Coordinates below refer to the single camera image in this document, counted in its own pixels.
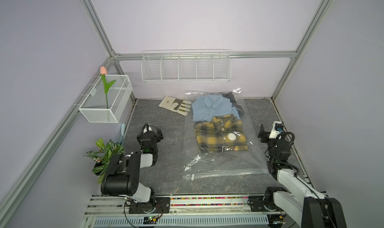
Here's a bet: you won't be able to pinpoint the yellow plaid shirt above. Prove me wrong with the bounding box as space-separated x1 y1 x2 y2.
194 115 249 153

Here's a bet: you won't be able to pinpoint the clear plastic vacuum bag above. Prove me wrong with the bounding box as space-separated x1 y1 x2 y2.
183 90 268 180

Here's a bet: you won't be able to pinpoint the light blue shirt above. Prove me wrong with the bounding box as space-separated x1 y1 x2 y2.
192 94 240 122

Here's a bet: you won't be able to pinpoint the black shirt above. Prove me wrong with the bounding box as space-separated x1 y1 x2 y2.
222 92 245 117

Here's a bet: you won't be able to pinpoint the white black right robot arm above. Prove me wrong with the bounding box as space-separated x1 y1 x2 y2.
248 121 347 228

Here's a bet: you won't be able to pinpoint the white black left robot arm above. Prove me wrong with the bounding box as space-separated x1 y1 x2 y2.
101 122 170 216

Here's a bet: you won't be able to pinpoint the white vacuum bag valve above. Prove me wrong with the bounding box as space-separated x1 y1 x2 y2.
227 133 237 141

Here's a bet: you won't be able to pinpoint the cream green work glove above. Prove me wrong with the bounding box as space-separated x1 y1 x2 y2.
159 96 192 116

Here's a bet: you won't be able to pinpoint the green potted plant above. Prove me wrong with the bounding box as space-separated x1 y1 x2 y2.
85 138 124 184

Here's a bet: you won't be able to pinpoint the pink artificial tulip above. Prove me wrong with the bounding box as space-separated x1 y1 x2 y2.
100 66 116 109

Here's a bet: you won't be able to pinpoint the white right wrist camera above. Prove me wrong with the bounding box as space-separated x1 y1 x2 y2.
269 121 284 139

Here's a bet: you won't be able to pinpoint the white wire side basket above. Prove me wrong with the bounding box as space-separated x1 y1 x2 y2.
74 74 135 123

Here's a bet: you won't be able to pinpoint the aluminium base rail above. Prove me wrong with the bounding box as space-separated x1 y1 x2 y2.
83 192 337 218

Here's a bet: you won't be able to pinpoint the white wire wall shelf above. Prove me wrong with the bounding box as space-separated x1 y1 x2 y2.
141 49 232 82

